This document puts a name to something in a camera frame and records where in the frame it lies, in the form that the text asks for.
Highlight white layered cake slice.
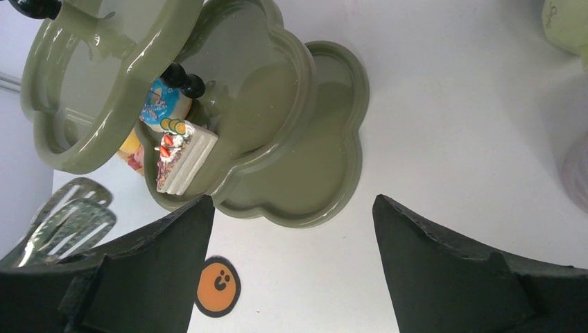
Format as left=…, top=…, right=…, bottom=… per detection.
left=155, top=118, right=218, bottom=196

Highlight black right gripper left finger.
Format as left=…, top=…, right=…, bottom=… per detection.
left=1, top=195, right=215, bottom=332

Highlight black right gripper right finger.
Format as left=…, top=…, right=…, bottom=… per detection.
left=372, top=194, right=587, bottom=332

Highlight black mug purple interior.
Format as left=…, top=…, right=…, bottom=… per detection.
left=560, top=134, right=587, bottom=212

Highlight silver serving tongs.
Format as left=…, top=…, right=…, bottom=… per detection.
left=1, top=177, right=116, bottom=268

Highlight light green mug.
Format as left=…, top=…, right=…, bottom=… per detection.
left=542, top=0, right=587, bottom=72

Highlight blue frosted donut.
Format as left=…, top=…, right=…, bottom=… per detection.
left=139, top=78, right=192, bottom=133

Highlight green three-tier dessert stand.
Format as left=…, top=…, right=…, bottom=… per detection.
left=11, top=1, right=370, bottom=228

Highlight orange smiley coaster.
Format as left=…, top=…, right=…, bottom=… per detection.
left=195, top=256, right=241, bottom=318

